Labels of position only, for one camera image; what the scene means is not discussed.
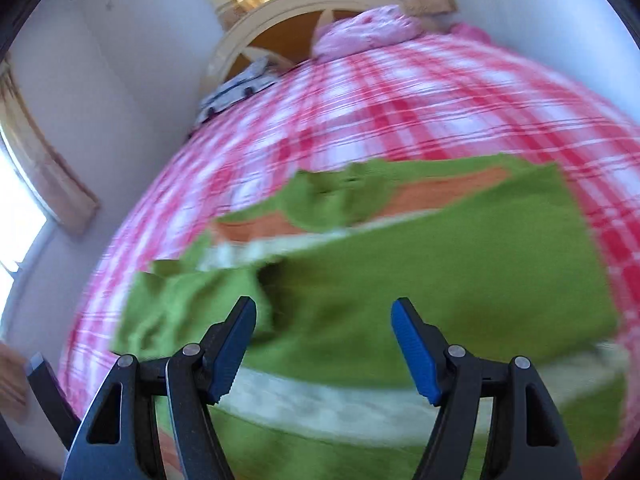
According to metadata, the green orange striped knit sweater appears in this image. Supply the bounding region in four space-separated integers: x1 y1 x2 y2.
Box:
111 155 627 479

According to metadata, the person's left hand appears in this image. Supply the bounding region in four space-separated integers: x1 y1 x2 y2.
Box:
0 342 28 422

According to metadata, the side window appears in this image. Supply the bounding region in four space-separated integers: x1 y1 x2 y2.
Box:
0 142 48 311

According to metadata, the yellow side curtain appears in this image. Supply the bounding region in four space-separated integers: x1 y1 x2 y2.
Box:
1 60 100 236

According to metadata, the red white plaid bedsheet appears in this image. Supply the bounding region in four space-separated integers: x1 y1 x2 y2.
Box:
58 35 639 479

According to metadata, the pink cloth beside bed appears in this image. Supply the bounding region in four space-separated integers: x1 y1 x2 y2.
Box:
448 22 492 44

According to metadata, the pink pillow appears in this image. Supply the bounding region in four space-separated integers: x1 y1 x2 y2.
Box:
311 6 425 63

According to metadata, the cream wooden headboard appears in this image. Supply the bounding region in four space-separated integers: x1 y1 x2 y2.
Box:
200 0 401 98

